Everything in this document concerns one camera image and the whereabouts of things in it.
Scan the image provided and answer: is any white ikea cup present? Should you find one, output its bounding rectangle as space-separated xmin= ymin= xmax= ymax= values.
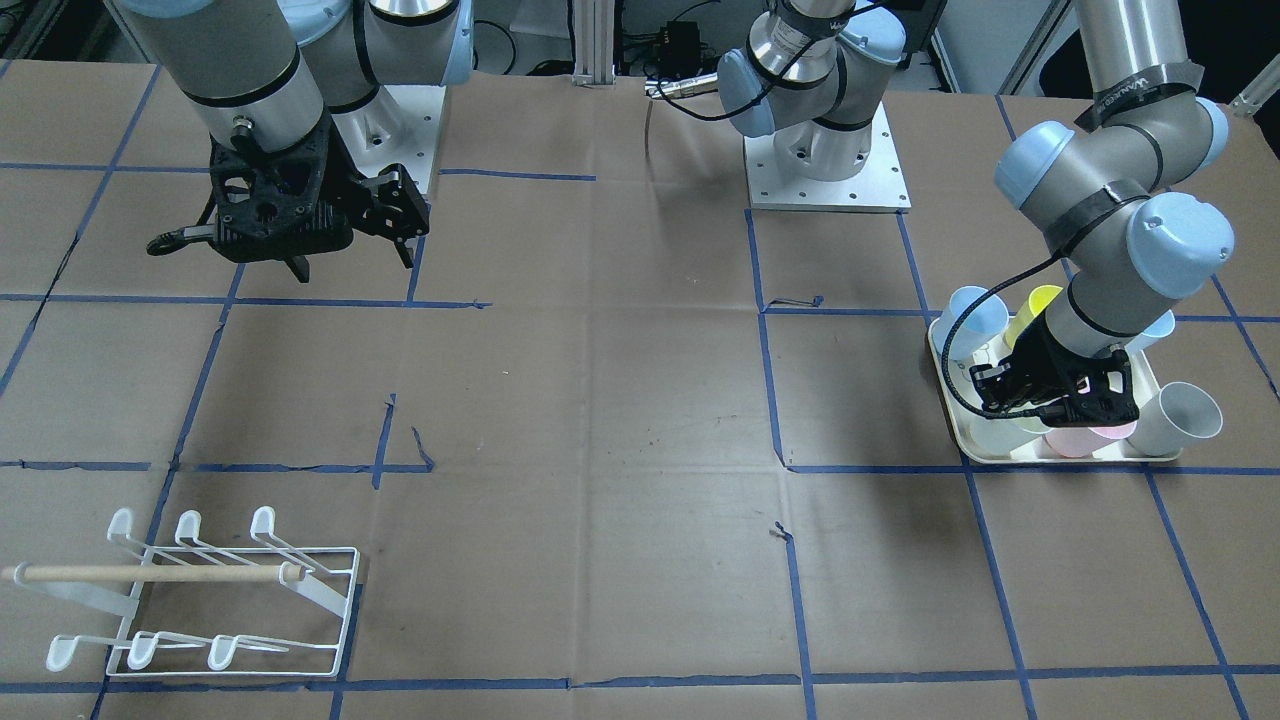
xmin=973 ymin=416 xmax=1051 ymax=455

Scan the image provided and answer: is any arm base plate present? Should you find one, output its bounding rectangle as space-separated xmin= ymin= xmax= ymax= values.
xmin=333 ymin=85 xmax=447 ymax=199
xmin=744 ymin=104 xmax=913 ymax=213

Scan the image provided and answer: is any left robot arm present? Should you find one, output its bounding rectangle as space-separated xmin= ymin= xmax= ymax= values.
xmin=717 ymin=1 xmax=1234 ymax=427

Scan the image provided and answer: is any yellow ikea cup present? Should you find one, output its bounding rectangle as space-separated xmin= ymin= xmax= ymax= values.
xmin=1004 ymin=284 xmax=1062 ymax=350

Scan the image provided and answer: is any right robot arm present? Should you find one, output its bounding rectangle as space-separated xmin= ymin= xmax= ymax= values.
xmin=110 ymin=1 xmax=474 ymax=283

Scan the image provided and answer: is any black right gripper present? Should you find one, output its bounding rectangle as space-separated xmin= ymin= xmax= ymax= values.
xmin=146 ymin=115 xmax=430 ymax=284

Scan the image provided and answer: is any cream plastic tray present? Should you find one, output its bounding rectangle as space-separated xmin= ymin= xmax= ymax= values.
xmin=932 ymin=334 xmax=1183 ymax=465

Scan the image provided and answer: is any aluminium frame post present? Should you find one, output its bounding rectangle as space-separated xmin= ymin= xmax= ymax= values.
xmin=570 ymin=0 xmax=621 ymax=86

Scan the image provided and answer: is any grey ikea cup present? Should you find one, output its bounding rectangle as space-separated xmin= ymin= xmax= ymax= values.
xmin=1126 ymin=380 xmax=1224 ymax=456

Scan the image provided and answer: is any white wire cup rack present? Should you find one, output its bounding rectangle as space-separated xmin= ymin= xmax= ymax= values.
xmin=3 ymin=506 xmax=362 ymax=679

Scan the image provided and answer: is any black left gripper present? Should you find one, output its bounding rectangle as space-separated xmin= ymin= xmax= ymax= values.
xmin=969 ymin=315 xmax=1139 ymax=428

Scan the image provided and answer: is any light blue ikea cup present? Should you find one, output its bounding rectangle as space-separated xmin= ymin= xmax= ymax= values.
xmin=931 ymin=286 xmax=1010 ymax=364
xmin=1123 ymin=310 xmax=1176 ymax=355

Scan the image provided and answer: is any pink ikea cup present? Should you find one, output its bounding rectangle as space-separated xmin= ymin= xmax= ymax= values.
xmin=1044 ymin=421 xmax=1137 ymax=457

